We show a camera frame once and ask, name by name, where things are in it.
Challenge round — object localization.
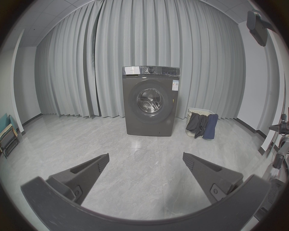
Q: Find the dark grey garment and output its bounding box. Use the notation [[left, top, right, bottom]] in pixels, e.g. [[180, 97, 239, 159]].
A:
[[186, 112, 209, 139]]

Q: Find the grey washing machine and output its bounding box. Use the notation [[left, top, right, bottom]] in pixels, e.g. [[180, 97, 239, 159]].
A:
[[122, 65, 181, 137]]

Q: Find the dark blue garment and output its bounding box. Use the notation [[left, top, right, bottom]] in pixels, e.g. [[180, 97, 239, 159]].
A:
[[202, 114, 219, 140]]

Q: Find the cream laundry basket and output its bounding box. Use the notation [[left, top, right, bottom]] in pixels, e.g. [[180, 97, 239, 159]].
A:
[[186, 107, 215, 138]]

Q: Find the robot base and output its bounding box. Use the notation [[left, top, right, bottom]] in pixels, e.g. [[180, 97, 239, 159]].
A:
[[253, 174, 287, 224]]

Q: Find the white curtain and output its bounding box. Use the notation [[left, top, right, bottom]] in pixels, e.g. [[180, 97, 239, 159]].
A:
[[36, 4, 101, 118], [94, 0, 246, 120]]

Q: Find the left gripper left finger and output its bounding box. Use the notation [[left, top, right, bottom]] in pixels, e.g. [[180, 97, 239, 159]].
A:
[[46, 153, 110, 206]]

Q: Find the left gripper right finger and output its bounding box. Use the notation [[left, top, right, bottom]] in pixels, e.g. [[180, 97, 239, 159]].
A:
[[182, 152, 244, 205]]

